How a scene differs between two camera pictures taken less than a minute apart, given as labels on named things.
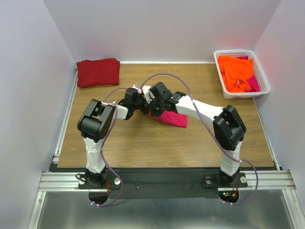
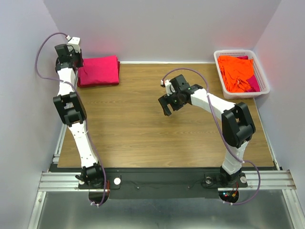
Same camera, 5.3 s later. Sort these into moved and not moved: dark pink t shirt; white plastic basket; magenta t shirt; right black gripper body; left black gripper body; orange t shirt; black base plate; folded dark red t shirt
Moved: left black gripper body; right black gripper body; magenta t shirt
Not moved: folded dark red t shirt; black base plate; orange t shirt; white plastic basket; dark pink t shirt
